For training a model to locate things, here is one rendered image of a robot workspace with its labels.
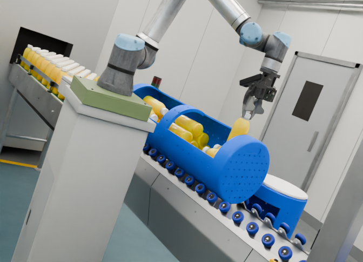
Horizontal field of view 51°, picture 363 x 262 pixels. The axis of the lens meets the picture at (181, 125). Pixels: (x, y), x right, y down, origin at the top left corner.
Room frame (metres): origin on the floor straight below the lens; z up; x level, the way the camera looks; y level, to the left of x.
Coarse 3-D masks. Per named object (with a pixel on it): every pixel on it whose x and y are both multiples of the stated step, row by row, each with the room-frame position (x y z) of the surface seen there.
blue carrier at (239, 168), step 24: (144, 96) 2.17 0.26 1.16; (168, 96) 2.10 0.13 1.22; (168, 120) 1.75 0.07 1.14; (216, 120) 1.79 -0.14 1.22; (168, 144) 1.70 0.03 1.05; (240, 144) 1.47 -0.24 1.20; (264, 144) 1.55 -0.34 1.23; (192, 168) 1.56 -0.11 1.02; (216, 168) 1.45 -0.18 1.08; (240, 168) 1.49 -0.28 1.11; (264, 168) 1.59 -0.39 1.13; (216, 192) 1.47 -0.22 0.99; (240, 192) 1.53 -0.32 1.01
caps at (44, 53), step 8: (32, 48) 3.19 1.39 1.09; (40, 48) 3.35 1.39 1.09; (48, 56) 2.98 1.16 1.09; (56, 56) 3.20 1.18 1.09; (56, 64) 2.73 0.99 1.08; (64, 64) 2.88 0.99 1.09; (72, 64) 3.06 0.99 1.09; (72, 72) 2.57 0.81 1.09; (80, 72) 2.74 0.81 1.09; (88, 72) 2.95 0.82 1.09
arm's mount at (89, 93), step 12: (72, 84) 1.56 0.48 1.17; (84, 84) 1.44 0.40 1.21; (96, 84) 1.55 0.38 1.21; (84, 96) 1.36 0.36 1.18; (96, 96) 1.38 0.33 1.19; (108, 96) 1.40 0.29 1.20; (120, 96) 1.47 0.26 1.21; (132, 96) 1.59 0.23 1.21; (108, 108) 1.41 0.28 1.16; (120, 108) 1.43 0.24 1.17; (132, 108) 1.45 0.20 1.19; (144, 108) 1.48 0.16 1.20; (144, 120) 1.49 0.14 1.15
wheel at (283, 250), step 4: (280, 248) 1.20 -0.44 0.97; (284, 248) 1.20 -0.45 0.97; (288, 248) 1.19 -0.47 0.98; (280, 252) 1.19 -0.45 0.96; (284, 252) 1.18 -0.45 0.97; (288, 252) 1.18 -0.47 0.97; (292, 252) 1.19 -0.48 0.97; (280, 256) 1.18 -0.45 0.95; (284, 256) 1.17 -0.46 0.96; (288, 256) 1.17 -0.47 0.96
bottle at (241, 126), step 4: (240, 116) 1.59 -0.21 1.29; (236, 120) 1.59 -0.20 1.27; (240, 120) 1.58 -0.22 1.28; (244, 120) 1.57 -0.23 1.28; (236, 124) 1.58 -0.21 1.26; (240, 124) 1.57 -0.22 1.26; (244, 124) 1.57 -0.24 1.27; (248, 124) 1.58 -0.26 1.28; (232, 128) 1.59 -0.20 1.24; (236, 128) 1.57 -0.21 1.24; (240, 128) 1.56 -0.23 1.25; (244, 128) 1.57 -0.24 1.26; (248, 128) 1.58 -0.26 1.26; (232, 132) 1.58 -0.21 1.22; (236, 132) 1.57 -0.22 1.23; (240, 132) 1.56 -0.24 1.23; (244, 132) 1.57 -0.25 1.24; (228, 136) 1.59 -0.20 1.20; (232, 136) 1.57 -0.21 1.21
